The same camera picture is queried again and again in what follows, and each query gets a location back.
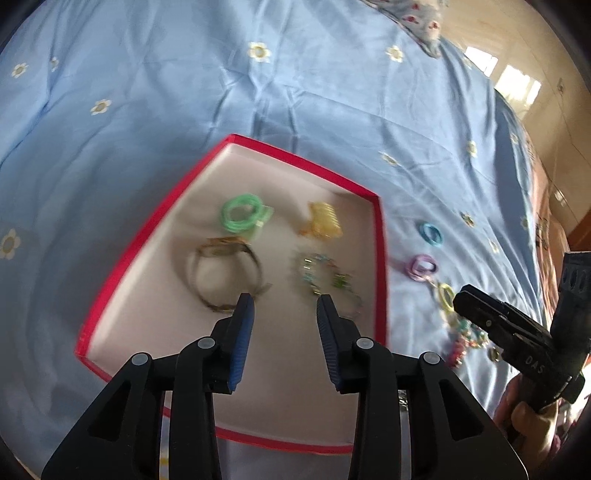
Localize blue flowered bed sheet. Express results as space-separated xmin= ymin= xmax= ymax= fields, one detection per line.
xmin=0 ymin=0 xmax=570 ymax=480

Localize green hair ties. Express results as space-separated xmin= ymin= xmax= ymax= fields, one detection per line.
xmin=221 ymin=193 xmax=274 ymax=237

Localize person's right hand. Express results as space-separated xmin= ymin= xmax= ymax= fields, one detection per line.
xmin=493 ymin=369 xmax=571 ymax=455

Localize blue hair ring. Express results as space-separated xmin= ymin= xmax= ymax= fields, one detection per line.
xmin=416 ymin=222 xmax=444 ymax=247

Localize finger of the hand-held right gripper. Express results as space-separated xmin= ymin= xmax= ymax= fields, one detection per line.
xmin=452 ymin=295 xmax=586 ymax=412
xmin=462 ymin=285 xmax=557 ymax=343

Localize colourful bead bracelet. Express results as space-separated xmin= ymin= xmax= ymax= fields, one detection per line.
xmin=445 ymin=311 xmax=502 ymax=368

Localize yellow hair ring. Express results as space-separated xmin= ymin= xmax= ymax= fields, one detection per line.
xmin=434 ymin=282 xmax=457 ymax=311

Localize floral patterned cloth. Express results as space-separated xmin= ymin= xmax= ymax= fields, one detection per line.
xmin=376 ymin=0 xmax=451 ymax=59

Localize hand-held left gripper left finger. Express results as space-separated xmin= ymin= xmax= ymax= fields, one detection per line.
xmin=41 ymin=292 xmax=256 ymax=480

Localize multicoloured glass bead bracelet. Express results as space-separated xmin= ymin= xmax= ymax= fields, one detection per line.
xmin=288 ymin=252 xmax=363 ymax=319

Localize red box with white inside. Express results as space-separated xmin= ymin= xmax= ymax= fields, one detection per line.
xmin=75 ymin=134 xmax=389 ymax=456

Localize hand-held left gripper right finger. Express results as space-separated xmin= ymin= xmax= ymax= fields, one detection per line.
xmin=316 ymin=294 xmax=530 ymax=480

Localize metal wrist watch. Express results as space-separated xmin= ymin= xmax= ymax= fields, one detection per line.
xmin=187 ymin=236 xmax=273 ymax=315

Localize yellow hair claw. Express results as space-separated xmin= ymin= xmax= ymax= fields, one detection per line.
xmin=297 ymin=200 xmax=345 ymax=240

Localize purple hair ring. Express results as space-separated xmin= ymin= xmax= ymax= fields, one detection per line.
xmin=406 ymin=254 xmax=439 ymax=282

